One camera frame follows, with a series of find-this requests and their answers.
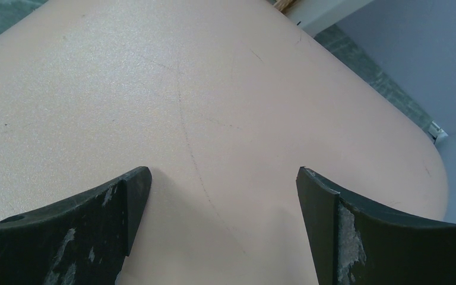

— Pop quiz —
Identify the pink hard-shell suitcase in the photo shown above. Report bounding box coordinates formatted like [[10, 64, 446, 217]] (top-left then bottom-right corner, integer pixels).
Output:
[[0, 1, 448, 284]]

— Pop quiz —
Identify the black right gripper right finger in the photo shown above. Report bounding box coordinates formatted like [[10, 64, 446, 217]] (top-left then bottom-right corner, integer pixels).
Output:
[[296, 167, 456, 284]]

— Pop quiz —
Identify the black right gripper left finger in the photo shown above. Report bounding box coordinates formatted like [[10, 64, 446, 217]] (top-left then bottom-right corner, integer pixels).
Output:
[[0, 166, 152, 284]]

